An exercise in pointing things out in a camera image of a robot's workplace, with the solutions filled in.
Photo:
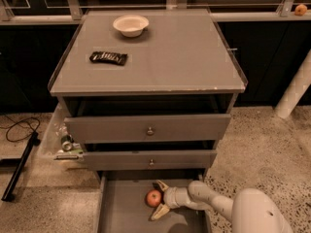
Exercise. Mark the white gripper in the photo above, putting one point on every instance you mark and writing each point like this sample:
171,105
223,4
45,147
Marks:
170,197

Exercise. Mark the red apple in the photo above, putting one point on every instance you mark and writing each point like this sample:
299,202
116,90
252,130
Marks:
153,198

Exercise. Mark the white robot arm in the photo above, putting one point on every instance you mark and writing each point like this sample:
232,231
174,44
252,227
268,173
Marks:
250,211

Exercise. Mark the grey bottom drawer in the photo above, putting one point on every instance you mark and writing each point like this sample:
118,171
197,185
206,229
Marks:
123,207

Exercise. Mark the grey drawer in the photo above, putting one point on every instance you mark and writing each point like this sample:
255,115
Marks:
149,160
139,129
123,207

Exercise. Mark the grey middle drawer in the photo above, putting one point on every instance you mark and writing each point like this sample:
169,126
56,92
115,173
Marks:
149,160

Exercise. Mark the grey top drawer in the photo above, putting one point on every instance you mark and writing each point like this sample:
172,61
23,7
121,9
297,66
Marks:
139,129

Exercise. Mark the grey drawer cabinet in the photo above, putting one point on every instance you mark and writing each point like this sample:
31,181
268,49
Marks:
179,65

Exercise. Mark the green soda can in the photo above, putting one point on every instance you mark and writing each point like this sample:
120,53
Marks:
66,143

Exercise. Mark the black candy bar wrapper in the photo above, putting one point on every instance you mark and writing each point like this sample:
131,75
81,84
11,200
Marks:
108,57

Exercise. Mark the black metal stand leg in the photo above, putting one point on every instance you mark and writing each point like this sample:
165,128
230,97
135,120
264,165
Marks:
8,195

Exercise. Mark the white paper bowl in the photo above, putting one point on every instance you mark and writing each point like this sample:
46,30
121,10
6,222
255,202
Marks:
130,25

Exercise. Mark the orange fruit on ledge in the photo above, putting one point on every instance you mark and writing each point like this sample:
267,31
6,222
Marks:
300,10

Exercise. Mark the metal window railing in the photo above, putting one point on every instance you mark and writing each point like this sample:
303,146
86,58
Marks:
22,12

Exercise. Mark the white cylindrical post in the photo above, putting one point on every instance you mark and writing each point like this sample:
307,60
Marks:
296,89

